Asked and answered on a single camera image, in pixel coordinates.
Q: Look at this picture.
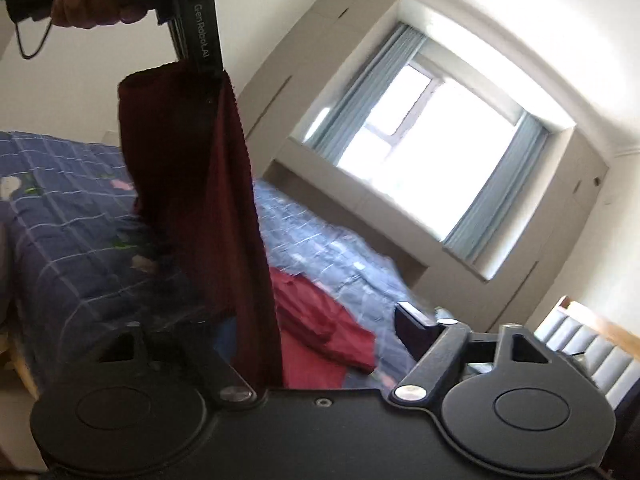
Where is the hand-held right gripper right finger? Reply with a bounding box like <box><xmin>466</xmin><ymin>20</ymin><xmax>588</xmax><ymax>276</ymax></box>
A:
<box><xmin>389</xmin><ymin>302</ymin><xmax>576</xmax><ymax>403</ymax></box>

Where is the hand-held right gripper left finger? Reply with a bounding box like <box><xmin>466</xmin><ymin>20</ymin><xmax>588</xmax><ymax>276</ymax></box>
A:
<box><xmin>97</xmin><ymin>320</ymin><xmax>256</xmax><ymax>408</ymax></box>

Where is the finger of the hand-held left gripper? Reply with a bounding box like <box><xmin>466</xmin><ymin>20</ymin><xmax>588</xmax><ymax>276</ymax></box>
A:
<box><xmin>168</xmin><ymin>14</ymin><xmax>202</xmax><ymax>70</ymax></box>

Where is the red long-sleeve shirt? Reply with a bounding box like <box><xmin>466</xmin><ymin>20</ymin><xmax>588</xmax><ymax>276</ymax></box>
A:
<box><xmin>117</xmin><ymin>60</ymin><xmax>377</xmax><ymax>391</ymax></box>

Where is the beige window bench cabinet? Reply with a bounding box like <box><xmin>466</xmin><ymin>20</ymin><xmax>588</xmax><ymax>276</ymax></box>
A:
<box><xmin>260</xmin><ymin>157</ymin><xmax>486</xmax><ymax>286</ymax></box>

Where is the blue curtain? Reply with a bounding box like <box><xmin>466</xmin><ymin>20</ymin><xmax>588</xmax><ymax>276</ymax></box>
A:
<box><xmin>442</xmin><ymin>112</ymin><xmax>548</xmax><ymax>263</ymax></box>
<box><xmin>305</xmin><ymin>25</ymin><xmax>426</xmax><ymax>161</ymax></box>

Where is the padded wooden headboard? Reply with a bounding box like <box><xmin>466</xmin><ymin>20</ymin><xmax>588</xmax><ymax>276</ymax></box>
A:
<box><xmin>532</xmin><ymin>295</ymin><xmax>640</xmax><ymax>411</ymax></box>

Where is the window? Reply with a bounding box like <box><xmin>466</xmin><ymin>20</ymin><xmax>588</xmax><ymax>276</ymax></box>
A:
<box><xmin>337</xmin><ymin>62</ymin><xmax>521</xmax><ymax>241</ymax></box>

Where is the blue plaid blanket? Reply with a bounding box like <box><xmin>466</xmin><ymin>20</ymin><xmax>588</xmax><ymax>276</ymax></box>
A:
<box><xmin>0</xmin><ymin>130</ymin><xmax>438</xmax><ymax>396</ymax></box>

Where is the black strap loop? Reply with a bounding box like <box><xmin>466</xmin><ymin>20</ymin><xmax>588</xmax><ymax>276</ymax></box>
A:
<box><xmin>14</xmin><ymin>17</ymin><xmax>54</xmax><ymax>60</ymax></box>

